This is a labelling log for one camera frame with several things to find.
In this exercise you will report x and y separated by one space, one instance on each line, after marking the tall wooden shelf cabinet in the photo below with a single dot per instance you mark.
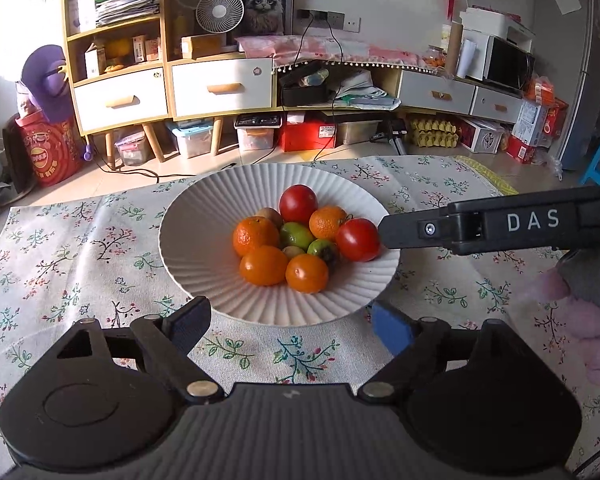
120 95

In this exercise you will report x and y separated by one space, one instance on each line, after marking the white blue carton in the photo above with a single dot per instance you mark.
530 122

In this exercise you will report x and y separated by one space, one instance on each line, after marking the wall power outlets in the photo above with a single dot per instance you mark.
330 20

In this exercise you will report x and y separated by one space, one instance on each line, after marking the white green paper bags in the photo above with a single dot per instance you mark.
365 90

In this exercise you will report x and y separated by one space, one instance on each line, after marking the white red gift box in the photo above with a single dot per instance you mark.
482 136

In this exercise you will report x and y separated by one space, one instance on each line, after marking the grey refrigerator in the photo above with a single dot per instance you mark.
580 70

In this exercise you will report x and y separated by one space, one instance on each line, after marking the yellow egg cartons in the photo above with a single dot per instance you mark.
432 132

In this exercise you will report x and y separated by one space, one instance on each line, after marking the stack of papers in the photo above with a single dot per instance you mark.
127 7

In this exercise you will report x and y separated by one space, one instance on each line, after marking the clear bin black lid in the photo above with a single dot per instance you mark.
257 135

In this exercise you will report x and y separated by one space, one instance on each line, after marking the floral tablecloth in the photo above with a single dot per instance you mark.
80 260

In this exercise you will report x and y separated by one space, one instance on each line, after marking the green lime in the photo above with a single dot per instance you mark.
321 249
296 235

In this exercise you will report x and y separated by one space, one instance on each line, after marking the brown kiwi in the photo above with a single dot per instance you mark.
293 252
270 215

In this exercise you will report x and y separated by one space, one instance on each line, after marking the clear plastic bin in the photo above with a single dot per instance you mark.
357 131

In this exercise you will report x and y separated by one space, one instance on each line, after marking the red printed bucket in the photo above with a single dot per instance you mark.
47 152

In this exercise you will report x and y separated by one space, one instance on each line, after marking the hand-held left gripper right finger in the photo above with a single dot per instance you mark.
392 330

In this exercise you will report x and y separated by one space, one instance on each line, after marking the clear bin blue lid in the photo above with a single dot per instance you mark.
192 141

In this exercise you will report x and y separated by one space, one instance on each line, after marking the white orange carton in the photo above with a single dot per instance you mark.
94 61

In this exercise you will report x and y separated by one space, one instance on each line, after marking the long wooden media cabinet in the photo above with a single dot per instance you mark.
440 92

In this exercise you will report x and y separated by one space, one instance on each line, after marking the low wooden drawer cabinet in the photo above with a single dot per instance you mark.
220 87

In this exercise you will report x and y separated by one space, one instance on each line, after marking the red tomato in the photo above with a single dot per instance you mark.
358 239
298 203

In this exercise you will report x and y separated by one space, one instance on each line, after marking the small white desk fan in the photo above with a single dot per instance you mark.
220 11

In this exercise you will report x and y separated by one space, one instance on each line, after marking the white box on shelf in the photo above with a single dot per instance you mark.
81 14

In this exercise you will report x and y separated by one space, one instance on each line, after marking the person's right hand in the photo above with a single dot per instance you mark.
582 320

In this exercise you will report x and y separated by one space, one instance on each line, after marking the brown cardboard box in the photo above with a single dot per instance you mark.
202 46

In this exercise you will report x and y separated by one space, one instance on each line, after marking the orange snack bag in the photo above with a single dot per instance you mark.
540 89

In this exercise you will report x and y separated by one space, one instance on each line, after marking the framed cat picture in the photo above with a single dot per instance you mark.
262 2

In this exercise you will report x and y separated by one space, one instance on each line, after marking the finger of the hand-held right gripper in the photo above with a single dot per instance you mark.
410 232

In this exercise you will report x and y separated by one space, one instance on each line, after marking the pink floral cover cloth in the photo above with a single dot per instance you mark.
330 52

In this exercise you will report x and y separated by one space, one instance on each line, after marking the purple toy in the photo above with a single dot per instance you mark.
87 151

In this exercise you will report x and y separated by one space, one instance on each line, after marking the white microwave oven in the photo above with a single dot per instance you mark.
507 65

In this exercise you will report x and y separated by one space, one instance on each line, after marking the orange mandarin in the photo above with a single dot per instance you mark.
307 274
263 266
328 221
255 235

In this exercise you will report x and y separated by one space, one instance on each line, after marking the white ribbed plate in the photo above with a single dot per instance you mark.
205 260

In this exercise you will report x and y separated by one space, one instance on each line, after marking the red cardboard box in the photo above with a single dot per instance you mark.
305 136

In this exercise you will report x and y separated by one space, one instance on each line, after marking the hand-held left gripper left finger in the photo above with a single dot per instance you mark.
187 325

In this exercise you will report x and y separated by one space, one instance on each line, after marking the clear bin pink lid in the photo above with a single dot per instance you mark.
131 149

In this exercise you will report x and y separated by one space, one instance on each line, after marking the purple hat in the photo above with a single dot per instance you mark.
45 80

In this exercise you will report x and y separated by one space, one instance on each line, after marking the black bag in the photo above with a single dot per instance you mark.
302 91

